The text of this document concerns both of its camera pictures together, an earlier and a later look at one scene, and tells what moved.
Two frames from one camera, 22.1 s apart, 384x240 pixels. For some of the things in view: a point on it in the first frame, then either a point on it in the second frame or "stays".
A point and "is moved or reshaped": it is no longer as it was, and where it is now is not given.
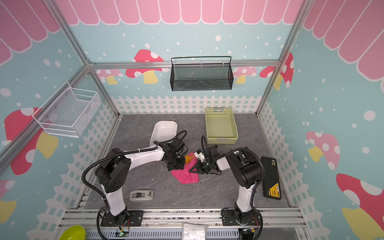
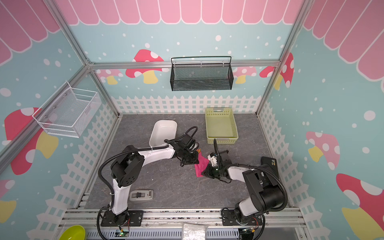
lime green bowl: [75, 232] stays
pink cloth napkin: [184, 176] is moved or reshaped
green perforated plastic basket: [220, 126] stays
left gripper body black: [176, 162] → [189, 158]
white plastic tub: [163, 131] stays
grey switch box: [141, 195] stays
